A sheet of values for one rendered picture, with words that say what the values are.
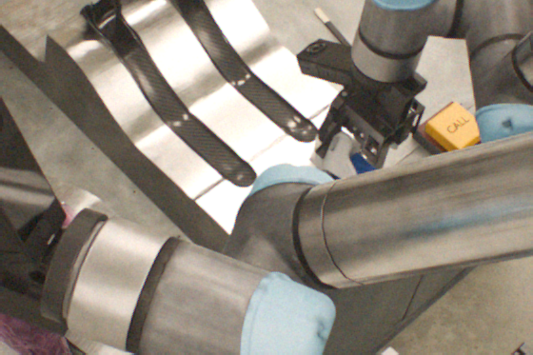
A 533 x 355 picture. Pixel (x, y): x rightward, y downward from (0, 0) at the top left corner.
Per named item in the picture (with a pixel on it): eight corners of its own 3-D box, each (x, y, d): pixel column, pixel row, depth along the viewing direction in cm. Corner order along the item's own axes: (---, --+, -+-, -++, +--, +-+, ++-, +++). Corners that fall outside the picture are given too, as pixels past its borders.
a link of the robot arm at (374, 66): (343, 28, 128) (394, -6, 132) (335, 55, 131) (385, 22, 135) (393, 70, 125) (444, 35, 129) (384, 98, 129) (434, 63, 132)
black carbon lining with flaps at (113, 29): (324, 141, 154) (337, 94, 146) (232, 207, 146) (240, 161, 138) (148, -18, 166) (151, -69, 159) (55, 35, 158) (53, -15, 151)
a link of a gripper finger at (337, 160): (334, 210, 144) (362, 157, 138) (300, 179, 146) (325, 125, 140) (349, 202, 146) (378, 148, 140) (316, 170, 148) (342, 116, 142)
